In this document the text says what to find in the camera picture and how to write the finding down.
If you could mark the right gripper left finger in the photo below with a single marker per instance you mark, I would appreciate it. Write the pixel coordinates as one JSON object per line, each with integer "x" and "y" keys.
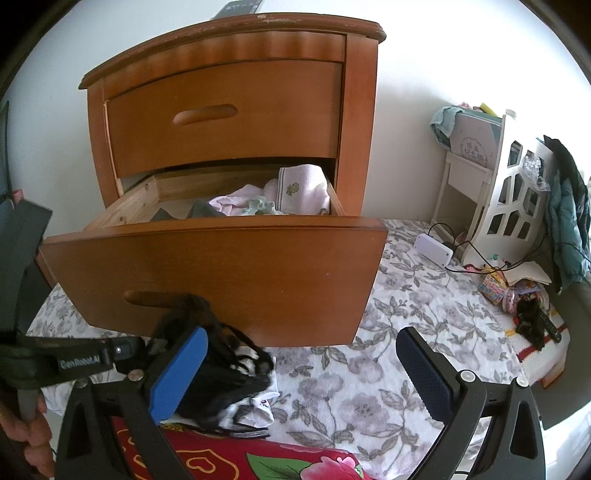
{"x": 89, "y": 447}

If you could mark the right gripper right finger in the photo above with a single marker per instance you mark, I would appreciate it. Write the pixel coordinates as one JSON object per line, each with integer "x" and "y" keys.
{"x": 513, "y": 445}

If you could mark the black lace garment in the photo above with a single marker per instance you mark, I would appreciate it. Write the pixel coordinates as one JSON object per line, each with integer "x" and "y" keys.
{"x": 234, "y": 368}

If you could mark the grey green garment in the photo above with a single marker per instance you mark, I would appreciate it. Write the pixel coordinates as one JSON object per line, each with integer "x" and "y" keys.
{"x": 199, "y": 209}

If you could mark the wooden drawer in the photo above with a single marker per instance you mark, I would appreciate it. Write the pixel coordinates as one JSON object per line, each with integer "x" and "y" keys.
{"x": 109, "y": 268}
{"x": 282, "y": 108}

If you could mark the pink garment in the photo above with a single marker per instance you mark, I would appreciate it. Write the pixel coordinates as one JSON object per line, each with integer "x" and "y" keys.
{"x": 235, "y": 203}

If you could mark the person's left hand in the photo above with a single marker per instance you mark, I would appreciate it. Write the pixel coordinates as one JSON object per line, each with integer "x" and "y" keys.
{"x": 35, "y": 436}

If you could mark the red floral blanket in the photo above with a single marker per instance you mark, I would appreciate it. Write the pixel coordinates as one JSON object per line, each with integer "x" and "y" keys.
{"x": 210, "y": 457}

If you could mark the colourful toy pile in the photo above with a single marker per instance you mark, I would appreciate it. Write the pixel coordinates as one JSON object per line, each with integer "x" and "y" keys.
{"x": 499, "y": 291}

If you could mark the grey floral quilt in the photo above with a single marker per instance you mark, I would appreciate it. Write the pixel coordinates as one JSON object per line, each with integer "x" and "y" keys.
{"x": 340, "y": 381}

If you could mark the grey black underwear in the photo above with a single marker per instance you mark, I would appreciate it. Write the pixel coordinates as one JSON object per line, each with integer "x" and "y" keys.
{"x": 250, "y": 417}

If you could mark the white power adapter box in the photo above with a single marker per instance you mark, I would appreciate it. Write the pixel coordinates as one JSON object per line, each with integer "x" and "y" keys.
{"x": 434, "y": 250}

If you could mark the teal jacket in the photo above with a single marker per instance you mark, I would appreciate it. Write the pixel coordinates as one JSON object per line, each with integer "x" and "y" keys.
{"x": 567, "y": 219}

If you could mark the mint green cloth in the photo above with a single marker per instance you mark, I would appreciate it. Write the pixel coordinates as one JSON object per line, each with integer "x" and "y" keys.
{"x": 260, "y": 206}

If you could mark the small white bedside shelf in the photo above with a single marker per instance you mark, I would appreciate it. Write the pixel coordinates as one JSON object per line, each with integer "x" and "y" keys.
{"x": 471, "y": 139}

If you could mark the pink pineapple sock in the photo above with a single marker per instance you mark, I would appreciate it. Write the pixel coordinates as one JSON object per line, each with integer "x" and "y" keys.
{"x": 299, "y": 190}

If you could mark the wooden nightstand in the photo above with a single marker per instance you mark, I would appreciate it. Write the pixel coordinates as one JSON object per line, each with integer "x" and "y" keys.
{"x": 351, "y": 42}

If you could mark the black remote control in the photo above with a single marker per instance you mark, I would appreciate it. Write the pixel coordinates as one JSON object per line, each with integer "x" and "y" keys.
{"x": 239, "y": 8}

